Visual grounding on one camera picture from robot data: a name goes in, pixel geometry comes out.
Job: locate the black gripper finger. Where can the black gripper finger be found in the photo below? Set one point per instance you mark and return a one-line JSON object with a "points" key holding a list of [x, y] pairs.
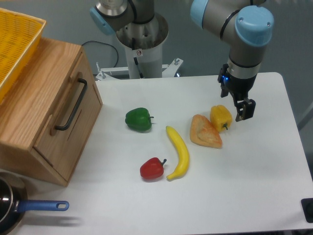
{"points": [[250, 107], [240, 106]]}

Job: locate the red bell pepper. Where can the red bell pepper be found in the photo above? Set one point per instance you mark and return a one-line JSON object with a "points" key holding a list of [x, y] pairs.
{"points": [[152, 169]]}

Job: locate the yellow banana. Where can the yellow banana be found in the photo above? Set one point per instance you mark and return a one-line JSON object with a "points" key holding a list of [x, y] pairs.
{"points": [[183, 154]]}

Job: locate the green bell pepper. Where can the green bell pepper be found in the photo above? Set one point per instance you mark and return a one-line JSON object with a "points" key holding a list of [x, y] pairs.
{"points": [[139, 119]]}

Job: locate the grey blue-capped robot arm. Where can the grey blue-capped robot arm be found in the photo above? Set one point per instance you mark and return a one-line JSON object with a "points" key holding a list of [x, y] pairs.
{"points": [[243, 24]]}

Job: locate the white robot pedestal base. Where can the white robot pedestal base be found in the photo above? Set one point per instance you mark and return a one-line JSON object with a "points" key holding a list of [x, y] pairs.
{"points": [[143, 45]]}

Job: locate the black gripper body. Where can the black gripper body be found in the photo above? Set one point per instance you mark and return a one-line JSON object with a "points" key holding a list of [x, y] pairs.
{"points": [[237, 87]]}

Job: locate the toy bread pastry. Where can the toy bread pastry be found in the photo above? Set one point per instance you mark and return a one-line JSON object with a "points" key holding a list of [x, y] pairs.
{"points": [[203, 133]]}

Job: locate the wooden drawer cabinet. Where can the wooden drawer cabinet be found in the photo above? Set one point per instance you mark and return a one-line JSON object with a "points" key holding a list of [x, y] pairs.
{"points": [[26, 109]]}

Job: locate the yellow bell pepper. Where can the yellow bell pepper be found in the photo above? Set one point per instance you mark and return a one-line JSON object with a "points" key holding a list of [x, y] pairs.
{"points": [[220, 117]]}

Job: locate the wooden top drawer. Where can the wooden top drawer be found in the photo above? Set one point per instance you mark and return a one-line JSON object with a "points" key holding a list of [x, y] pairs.
{"points": [[65, 134]]}

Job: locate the blue-handled frying pan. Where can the blue-handled frying pan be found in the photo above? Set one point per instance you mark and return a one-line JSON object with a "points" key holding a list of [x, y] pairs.
{"points": [[14, 202]]}

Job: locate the yellow plastic basket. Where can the yellow plastic basket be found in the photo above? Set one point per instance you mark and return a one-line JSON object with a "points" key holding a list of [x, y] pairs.
{"points": [[19, 37]]}

